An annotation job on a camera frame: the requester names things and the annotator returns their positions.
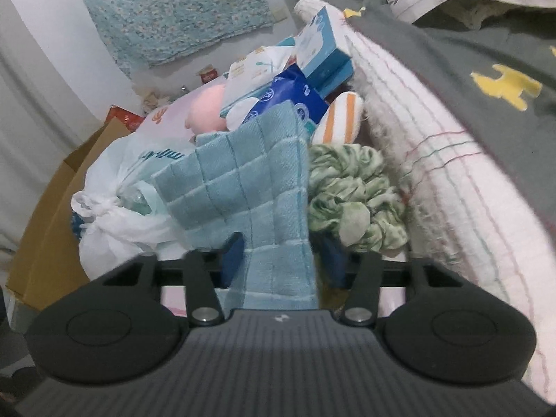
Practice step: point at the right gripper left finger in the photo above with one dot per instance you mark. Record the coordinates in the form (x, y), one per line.
(206, 271)

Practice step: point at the pink plush ball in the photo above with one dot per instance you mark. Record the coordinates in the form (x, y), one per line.
(204, 112)

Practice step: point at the blue checked microfiber cloth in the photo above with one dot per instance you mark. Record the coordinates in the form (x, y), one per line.
(253, 181)

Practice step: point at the white tied plastic bag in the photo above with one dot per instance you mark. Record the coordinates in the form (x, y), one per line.
(119, 214)

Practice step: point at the red can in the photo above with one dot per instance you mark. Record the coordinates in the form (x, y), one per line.
(208, 74)

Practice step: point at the white striped blanket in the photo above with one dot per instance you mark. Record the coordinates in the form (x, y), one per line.
(463, 210)

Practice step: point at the brown cardboard box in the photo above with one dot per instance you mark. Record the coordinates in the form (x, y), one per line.
(46, 266)

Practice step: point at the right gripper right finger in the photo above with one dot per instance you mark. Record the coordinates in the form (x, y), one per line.
(358, 273)

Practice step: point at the dark blue wipes pack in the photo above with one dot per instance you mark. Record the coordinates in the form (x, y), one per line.
(291, 86)

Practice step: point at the white blue tissue pack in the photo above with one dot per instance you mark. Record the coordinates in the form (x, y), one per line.
(251, 75)

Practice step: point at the green white scrunchie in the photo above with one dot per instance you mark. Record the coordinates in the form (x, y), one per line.
(351, 198)

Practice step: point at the orange striped plush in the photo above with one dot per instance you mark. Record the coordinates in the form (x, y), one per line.
(342, 121)

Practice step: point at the teal patterned wall cloth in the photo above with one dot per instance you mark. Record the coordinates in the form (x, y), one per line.
(141, 34)

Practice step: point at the blue white box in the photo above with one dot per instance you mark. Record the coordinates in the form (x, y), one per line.
(322, 52)

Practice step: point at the red snack package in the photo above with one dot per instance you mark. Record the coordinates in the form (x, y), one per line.
(129, 119)

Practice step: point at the grey bedsheet yellow dogs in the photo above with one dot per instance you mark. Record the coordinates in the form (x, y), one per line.
(498, 81)

